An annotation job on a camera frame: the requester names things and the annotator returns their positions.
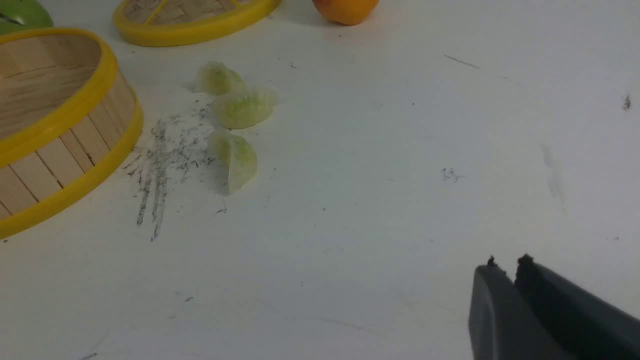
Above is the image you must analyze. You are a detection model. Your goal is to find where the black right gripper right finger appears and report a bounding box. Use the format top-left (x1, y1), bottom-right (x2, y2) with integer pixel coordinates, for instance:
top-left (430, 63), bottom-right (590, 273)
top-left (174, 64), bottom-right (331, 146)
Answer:
top-left (514, 254), bottom-right (640, 360)

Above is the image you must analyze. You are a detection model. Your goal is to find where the orange yellow toy pear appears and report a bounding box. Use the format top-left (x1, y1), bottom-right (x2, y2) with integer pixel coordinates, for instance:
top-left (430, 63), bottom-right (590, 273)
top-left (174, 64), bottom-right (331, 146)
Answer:
top-left (312, 0), bottom-right (380, 27)

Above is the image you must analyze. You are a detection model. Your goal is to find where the green dumpling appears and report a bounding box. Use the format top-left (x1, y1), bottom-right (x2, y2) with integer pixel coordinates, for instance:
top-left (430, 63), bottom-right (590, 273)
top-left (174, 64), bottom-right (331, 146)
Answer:
top-left (193, 61), bottom-right (246, 96)
top-left (211, 87), bottom-right (279, 130)
top-left (207, 129), bottom-right (258, 194)

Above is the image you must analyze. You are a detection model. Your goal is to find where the woven steamer lid yellow rim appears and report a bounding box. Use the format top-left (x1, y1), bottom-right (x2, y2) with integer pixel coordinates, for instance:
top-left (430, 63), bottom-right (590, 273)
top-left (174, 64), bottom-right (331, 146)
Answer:
top-left (112, 0), bottom-right (281, 48)

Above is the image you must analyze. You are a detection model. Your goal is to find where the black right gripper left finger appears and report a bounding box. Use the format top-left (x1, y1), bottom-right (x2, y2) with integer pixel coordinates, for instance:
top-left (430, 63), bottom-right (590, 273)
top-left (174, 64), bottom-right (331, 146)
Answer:
top-left (468, 256), bottom-right (566, 360)

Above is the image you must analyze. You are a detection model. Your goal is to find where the green toy watermelon ball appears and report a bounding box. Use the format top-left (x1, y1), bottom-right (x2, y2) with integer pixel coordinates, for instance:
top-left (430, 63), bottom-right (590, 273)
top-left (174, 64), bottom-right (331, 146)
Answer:
top-left (0, 0), bottom-right (54, 35)

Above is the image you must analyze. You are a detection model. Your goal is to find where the bamboo steamer tray yellow rim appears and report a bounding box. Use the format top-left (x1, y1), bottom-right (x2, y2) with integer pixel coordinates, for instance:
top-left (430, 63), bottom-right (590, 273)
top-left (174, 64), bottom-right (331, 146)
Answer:
top-left (1, 27), bottom-right (144, 239)

